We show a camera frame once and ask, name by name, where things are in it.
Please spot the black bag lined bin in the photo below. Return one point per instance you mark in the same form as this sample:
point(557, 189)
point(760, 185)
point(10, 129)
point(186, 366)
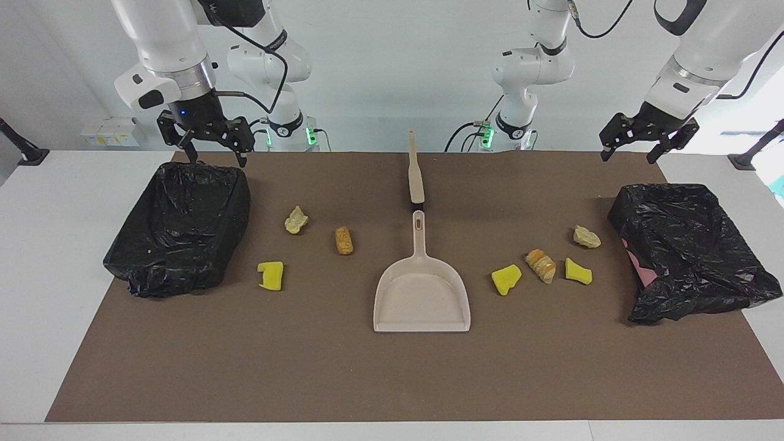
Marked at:
point(177, 226)

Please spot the pale food scrap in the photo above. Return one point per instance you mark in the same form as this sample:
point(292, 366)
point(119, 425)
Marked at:
point(296, 220)

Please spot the notched yellow sponge piece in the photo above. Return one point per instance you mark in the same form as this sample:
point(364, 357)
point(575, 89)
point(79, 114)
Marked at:
point(271, 275)

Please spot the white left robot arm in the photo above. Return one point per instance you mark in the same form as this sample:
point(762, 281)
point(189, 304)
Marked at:
point(704, 55)

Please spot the brown fried roll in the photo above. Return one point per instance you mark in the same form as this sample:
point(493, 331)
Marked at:
point(344, 241)

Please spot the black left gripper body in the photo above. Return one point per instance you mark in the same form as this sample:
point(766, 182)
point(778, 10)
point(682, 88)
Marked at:
point(664, 121)

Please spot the pale bread chunk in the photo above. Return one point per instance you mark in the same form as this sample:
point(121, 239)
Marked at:
point(586, 237)

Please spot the white wall box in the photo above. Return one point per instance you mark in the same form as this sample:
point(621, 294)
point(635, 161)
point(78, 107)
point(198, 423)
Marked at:
point(113, 131)

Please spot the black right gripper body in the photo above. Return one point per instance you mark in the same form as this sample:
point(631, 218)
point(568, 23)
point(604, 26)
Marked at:
point(199, 113)

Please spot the small yellow sponge piece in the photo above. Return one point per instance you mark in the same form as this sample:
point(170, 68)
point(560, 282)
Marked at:
point(577, 272)

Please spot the beige hand brush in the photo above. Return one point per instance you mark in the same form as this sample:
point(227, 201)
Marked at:
point(416, 177)

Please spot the pink plastic bin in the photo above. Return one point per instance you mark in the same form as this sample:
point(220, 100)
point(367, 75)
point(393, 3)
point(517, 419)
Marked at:
point(640, 266)

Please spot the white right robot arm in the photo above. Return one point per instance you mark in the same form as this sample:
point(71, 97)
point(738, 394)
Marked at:
point(165, 37)

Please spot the striped croissant piece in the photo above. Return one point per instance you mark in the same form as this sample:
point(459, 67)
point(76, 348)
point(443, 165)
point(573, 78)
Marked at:
point(541, 266)

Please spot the crumpled black trash bag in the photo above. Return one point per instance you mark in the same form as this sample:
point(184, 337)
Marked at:
point(692, 245)

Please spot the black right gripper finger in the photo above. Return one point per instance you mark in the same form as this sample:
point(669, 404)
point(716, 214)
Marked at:
point(242, 138)
point(179, 131)

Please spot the beige plastic dustpan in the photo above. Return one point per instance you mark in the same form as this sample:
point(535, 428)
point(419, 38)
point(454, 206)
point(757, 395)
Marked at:
point(422, 294)

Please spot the black camera stand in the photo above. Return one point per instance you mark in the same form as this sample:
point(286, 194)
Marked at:
point(24, 150)
point(753, 150)

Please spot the brown table mat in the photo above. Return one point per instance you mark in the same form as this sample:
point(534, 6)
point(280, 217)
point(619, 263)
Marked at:
point(306, 367)

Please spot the wide yellow sponge piece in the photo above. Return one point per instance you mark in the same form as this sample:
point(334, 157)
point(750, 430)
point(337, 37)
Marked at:
point(505, 280)

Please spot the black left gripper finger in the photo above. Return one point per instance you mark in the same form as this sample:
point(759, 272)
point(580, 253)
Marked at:
point(677, 139)
point(618, 131)

